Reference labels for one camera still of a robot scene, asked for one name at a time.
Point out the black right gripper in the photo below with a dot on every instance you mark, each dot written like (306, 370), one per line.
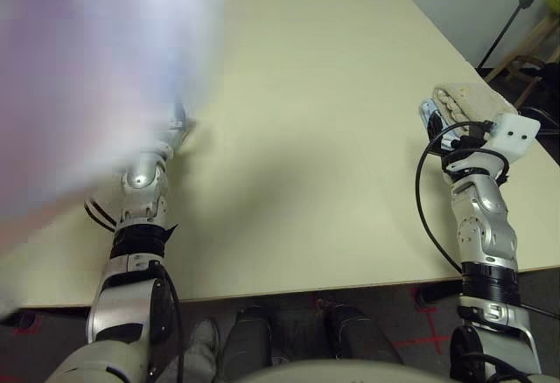
(468, 140)

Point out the light blue folded towel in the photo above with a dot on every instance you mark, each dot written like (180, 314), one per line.
(426, 109)

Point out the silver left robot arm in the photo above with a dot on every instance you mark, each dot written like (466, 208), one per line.
(140, 208)

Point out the dark robot foot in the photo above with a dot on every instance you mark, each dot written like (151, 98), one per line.
(359, 335)
(247, 343)

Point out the bystander grey shoe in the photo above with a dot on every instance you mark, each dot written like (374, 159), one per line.
(201, 343)

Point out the dark robot left foot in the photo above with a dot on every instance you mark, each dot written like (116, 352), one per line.
(247, 343)

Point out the beige towel with white trim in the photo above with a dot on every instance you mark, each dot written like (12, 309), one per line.
(472, 99)

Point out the black tripod stand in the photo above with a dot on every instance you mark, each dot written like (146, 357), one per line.
(522, 0)

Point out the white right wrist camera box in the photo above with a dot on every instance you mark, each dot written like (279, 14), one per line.
(514, 131)

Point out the dark robot right foot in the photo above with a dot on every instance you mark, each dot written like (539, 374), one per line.
(359, 335)

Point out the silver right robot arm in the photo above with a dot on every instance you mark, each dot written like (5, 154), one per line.
(481, 217)

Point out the blurred bystander body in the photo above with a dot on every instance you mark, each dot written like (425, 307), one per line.
(87, 72)

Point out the beige robot torso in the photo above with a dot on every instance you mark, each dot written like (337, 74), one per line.
(341, 374)

